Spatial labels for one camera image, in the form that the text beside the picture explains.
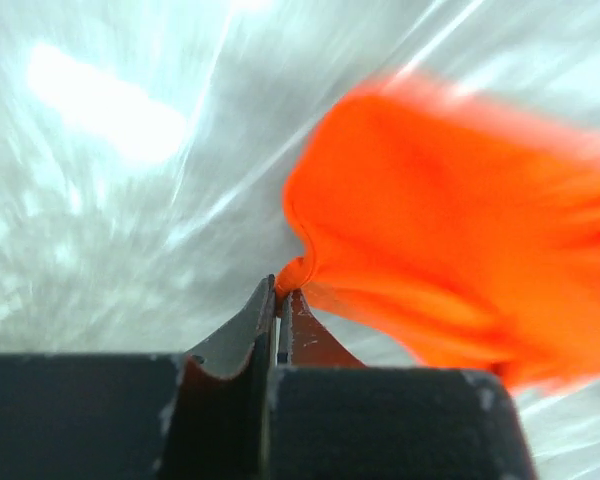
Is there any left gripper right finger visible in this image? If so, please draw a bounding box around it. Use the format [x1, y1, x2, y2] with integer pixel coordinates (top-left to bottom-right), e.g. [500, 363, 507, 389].
[278, 290, 365, 368]

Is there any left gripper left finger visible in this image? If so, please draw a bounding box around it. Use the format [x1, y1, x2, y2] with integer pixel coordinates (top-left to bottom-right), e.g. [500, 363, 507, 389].
[183, 275, 276, 385]

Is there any orange t shirt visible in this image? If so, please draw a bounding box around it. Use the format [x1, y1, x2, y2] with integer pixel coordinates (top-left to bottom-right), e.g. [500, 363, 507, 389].
[276, 75, 600, 388]

